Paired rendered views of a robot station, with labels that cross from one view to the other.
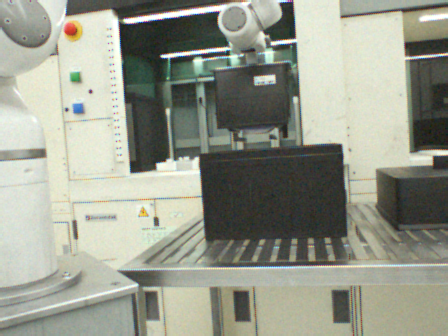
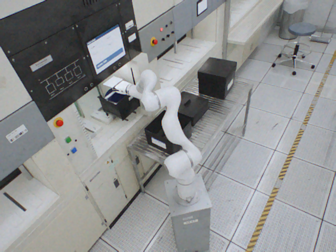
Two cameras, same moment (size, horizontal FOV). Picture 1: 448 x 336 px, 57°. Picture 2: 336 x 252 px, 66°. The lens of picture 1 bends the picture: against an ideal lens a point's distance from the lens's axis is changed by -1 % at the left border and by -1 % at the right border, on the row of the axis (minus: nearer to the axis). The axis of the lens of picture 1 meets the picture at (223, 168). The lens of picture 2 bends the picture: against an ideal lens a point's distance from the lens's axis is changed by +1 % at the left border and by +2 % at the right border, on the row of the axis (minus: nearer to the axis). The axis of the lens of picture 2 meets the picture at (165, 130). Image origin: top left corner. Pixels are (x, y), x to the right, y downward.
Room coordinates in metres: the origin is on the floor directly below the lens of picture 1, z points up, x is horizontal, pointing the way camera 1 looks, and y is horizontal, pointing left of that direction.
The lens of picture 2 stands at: (0.22, 1.19, 2.31)
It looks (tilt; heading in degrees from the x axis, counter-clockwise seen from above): 44 degrees down; 299
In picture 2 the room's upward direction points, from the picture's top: 8 degrees counter-clockwise
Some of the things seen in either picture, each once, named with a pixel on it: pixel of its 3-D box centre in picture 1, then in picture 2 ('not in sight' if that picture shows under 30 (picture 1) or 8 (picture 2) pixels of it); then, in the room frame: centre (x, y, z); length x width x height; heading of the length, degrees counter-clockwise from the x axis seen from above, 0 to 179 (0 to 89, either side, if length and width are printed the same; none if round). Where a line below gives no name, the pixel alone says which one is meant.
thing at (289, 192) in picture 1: (277, 186); (168, 132); (0.91, -0.12, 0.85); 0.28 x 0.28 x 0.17; 77
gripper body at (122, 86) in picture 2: (246, 39); (124, 87); (1.22, -0.10, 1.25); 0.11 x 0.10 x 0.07; 168
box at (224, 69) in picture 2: not in sight; (217, 77); (0.73, -0.91, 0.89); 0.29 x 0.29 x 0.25; 82
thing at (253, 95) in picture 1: (254, 91); (118, 98); (1.32, -0.12, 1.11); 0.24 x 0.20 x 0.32; 78
